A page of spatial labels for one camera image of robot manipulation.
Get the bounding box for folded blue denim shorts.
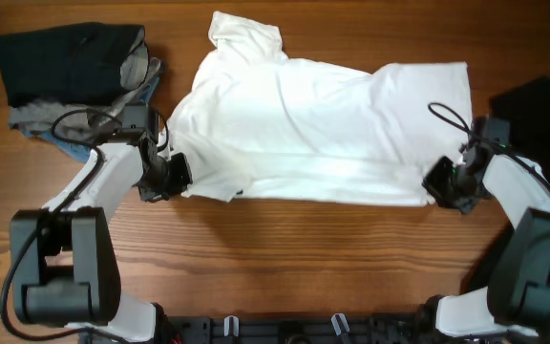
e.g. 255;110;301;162
9;76;159;162

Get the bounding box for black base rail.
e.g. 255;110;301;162
150;313;433;344

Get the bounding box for right white rail clip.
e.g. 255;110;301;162
330;312;349;336

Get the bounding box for left white rail clip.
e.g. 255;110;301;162
223;315;240;338

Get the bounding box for folded grey garment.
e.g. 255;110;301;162
8;42;165;140

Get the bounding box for white t-shirt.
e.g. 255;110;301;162
168;11;472;206

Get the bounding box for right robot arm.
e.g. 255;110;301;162
423;118;550;338

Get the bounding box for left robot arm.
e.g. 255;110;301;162
0;103;192;343

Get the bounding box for black garment at right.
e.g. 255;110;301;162
489;76;550;183

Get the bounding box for white rail clip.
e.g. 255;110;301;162
330;312;349;336
223;315;240;338

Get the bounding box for folded black garment on stack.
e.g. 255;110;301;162
0;22;148;108

